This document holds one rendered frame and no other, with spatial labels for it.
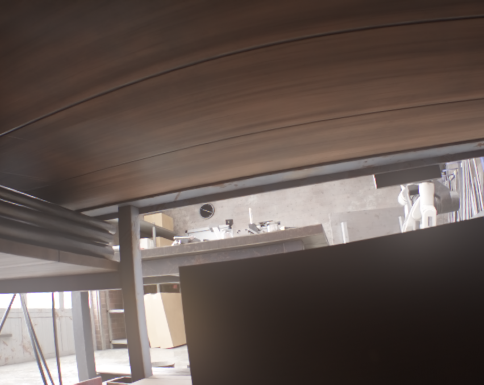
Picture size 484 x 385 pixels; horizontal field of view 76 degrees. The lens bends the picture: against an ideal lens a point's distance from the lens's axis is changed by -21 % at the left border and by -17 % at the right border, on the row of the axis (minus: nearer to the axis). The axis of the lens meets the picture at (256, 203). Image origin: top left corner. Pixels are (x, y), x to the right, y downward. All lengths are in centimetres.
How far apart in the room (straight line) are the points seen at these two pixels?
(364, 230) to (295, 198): 210
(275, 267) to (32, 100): 27
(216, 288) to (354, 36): 24
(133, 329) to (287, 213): 616
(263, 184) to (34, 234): 37
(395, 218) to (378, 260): 500
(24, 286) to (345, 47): 77
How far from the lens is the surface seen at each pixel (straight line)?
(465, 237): 30
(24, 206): 53
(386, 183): 61
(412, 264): 29
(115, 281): 68
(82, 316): 211
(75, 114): 39
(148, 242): 600
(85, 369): 215
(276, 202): 680
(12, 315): 435
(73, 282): 75
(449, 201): 195
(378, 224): 514
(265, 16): 28
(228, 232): 167
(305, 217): 667
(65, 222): 58
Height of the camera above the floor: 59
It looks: 15 degrees up
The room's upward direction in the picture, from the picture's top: 6 degrees counter-clockwise
